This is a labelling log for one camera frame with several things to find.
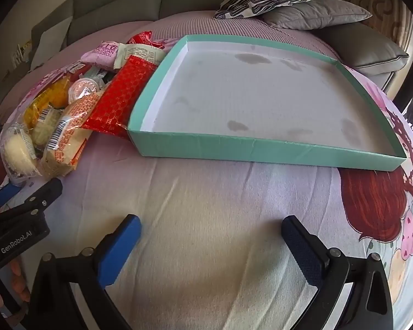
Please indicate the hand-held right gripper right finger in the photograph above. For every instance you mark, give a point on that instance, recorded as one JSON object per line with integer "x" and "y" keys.
{"x": 302, "y": 251}

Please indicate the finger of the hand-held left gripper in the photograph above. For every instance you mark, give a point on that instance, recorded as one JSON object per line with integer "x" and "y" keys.
{"x": 38, "y": 197}
{"x": 5, "y": 195}

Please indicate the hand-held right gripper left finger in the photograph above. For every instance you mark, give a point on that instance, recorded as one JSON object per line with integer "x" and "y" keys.
{"x": 121, "y": 247}

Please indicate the clear round pastry packet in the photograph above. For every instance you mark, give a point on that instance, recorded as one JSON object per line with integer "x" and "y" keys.
{"x": 19, "y": 151}

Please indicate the clear green-edged biscuit packet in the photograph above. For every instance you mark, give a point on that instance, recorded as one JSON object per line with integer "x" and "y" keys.
{"x": 44, "y": 129}

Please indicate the orange printed bread packet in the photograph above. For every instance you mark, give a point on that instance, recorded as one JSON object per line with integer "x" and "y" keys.
{"x": 72, "y": 127}

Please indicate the yellow clear snack packet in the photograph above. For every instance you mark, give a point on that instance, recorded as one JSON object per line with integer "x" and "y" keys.
{"x": 48, "y": 99}

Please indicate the orange jelly cup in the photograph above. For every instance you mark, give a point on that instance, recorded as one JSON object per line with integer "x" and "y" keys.
{"x": 82, "y": 88}

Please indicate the red gold-patterned snack packet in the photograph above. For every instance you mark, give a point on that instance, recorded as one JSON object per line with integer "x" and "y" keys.
{"x": 120, "y": 99}

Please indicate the green patterned snack packet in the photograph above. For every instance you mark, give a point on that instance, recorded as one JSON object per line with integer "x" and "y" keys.
{"x": 98, "y": 74}

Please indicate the pink swiss roll packet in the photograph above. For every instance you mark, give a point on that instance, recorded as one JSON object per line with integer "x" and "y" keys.
{"x": 101, "y": 53}

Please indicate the teal cardboard box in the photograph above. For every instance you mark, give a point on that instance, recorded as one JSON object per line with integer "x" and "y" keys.
{"x": 261, "y": 92}

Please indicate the cream snack packet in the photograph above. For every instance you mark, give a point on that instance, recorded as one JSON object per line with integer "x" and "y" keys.
{"x": 141, "y": 53}

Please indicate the person's left hand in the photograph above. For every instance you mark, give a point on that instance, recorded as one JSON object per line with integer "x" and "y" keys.
{"x": 20, "y": 282}

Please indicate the pink printed blanket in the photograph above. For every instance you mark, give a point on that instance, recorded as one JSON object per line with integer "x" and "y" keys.
{"x": 210, "y": 196}

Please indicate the small white rack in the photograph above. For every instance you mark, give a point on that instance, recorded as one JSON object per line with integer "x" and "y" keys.
{"x": 20, "y": 53}

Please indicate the white flat cushion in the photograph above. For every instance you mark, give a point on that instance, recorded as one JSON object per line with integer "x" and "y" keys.
{"x": 51, "y": 41}

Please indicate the red crinkled snack packet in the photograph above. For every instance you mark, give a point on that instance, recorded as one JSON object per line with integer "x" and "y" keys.
{"x": 144, "y": 38}

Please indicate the grey sofa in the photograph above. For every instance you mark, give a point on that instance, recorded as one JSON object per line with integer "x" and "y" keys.
{"x": 124, "y": 3}

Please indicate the grey pillow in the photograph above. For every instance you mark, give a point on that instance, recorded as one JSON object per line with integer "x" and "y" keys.
{"x": 316, "y": 13}

